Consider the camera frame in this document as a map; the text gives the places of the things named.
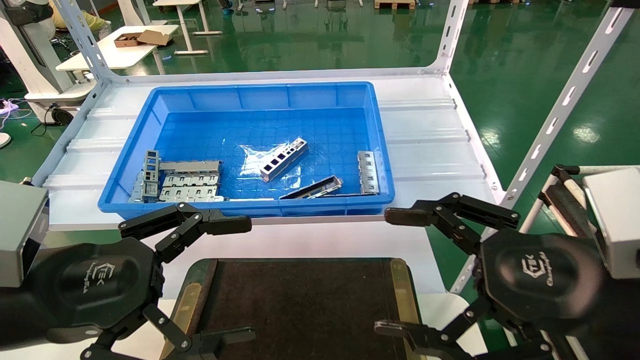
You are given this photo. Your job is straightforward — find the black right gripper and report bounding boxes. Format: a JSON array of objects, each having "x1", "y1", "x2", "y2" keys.
[{"x1": 374, "y1": 192, "x2": 609, "y2": 360}]

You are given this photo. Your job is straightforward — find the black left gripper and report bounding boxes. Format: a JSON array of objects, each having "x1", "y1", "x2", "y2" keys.
[{"x1": 27, "y1": 202, "x2": 257, "y2": 360}]

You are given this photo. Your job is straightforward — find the perforated grey metal channel part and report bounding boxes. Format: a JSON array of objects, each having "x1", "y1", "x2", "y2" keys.
[{"x1": 259, "y1": 137, "x2": 309, "y2": 183}]

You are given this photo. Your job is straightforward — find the white robot base machine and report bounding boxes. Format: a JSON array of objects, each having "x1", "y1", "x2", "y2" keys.
[{"x1": 0, "y1": 0, "x2": 97, "y2": 109}]

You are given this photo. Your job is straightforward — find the black tray container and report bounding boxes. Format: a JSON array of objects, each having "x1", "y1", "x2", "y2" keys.
[{"x1": 159, "y1": 257, "x2": 427, "y2": 360}]

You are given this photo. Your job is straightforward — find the half-hidden grey metal part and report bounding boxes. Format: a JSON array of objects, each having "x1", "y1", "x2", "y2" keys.
[{"x1": 128, "y1": 172, "x2": 146, "y2": 203}]

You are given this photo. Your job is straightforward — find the upright grey metal channel part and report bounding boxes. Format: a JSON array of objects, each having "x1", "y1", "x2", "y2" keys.
[{"x1": 142, "y1": 149, "x2": 161, "y2": 203}]

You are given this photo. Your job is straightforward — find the dark open metal channel part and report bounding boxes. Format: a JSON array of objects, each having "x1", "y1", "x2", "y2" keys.
[{"x1": 278, "y1": 175, "x2": 344, "y2": 201}]

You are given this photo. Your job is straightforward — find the clear plastic film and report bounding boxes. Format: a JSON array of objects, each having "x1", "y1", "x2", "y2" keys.
[{"x1": 239, "y1": 142, "x2": 303, "y2": 190}]

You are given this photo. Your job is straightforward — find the blue plastic bin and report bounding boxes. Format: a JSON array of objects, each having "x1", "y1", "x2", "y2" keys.
[{"x1": 97, "y1": 81, "x2": 396, "y2": 221}]

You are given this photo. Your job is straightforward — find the black round caster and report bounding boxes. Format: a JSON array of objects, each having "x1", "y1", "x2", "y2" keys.
[{"x1": 50, "y1": 106, "x2": 76, "y2": 126}]

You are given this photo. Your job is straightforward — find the open cardboard box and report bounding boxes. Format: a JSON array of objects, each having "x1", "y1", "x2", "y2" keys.
[{"x1": 113, "y1": 29, "x2": 172, "y2": 49}]

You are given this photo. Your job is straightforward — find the flat slotted metal bracket part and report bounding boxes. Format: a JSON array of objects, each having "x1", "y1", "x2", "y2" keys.
[{"x1": 356, "y1": 150, "x2": 381, "y2": 196}]

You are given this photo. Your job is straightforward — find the white tube frame black clamps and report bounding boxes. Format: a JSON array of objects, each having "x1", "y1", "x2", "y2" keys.
[{"x1": 537, "y1": 164, "x2": 601, "y2": 242}]

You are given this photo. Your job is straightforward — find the light grey right wrist camera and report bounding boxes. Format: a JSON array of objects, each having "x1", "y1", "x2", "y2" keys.
[{"x1": 582, "y1": 167, "x2": 640, "y2": 281}]

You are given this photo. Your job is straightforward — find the light grey wrist camera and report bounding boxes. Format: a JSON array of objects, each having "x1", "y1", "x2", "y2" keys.
[
  {"x1": 582, "y1": 167, "x2": 640, "y2": 281},
  {"x1": 0, "y1": 179, "x2": 50, "y2": 289}
]

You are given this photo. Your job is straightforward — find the light grey left wrist camera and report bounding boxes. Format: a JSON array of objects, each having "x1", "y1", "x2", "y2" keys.
[{"x1": 0, "y1": 179, "x2": 50, "y2": 289}]

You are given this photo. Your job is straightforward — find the black floor cable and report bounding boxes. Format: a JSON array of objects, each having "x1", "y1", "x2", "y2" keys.
[{"x1": 30, "y1": 102, "x2": 57, "y2": 137}]

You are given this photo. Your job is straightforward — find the purple white cable bundle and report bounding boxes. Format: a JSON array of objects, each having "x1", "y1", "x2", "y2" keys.
[{"x1": 0, "y1": 97, "x2": 32, "y2": 120}]

